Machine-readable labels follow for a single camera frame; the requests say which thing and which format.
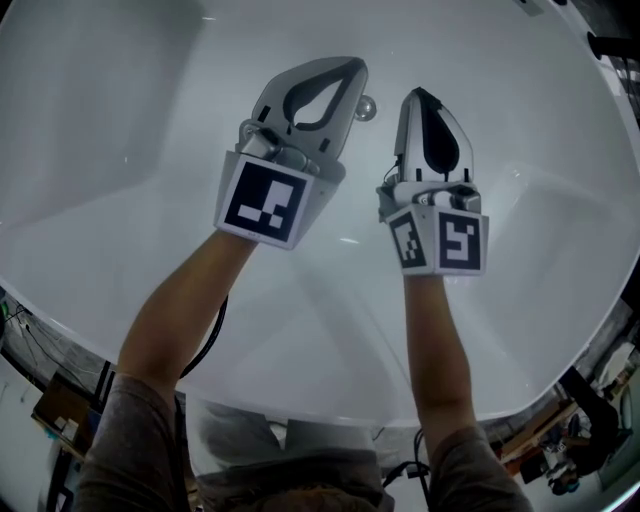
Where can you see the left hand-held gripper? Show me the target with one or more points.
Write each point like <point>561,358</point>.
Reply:
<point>265,200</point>

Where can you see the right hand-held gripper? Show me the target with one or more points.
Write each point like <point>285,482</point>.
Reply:
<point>450,235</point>

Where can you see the person's left forearm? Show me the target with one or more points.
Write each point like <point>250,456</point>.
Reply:
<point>175,320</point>

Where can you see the person's right forearm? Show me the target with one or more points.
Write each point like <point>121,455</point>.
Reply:
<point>435,350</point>

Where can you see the black stand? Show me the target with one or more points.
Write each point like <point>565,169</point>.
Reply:
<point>595,415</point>

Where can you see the person's grey shirt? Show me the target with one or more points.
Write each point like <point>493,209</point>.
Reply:
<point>135,450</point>

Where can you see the brown wooden box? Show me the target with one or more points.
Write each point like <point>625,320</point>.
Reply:
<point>62,407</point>

